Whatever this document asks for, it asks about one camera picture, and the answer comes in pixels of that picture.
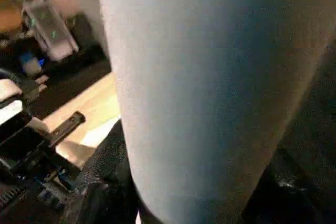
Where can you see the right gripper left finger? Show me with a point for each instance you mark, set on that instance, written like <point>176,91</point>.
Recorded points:
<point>110,182</point>

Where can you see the white box green lights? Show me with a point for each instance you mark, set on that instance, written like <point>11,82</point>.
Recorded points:
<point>50,35</point>

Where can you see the white plastic table top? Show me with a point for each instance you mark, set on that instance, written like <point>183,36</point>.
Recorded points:
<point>86,119</point>

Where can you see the white table leg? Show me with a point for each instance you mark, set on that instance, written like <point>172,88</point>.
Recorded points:
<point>197,90</point>

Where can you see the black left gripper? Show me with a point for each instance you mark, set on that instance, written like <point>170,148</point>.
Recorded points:
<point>21,142</point>

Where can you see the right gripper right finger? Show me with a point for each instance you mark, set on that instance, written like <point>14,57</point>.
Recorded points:
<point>294,197</point>

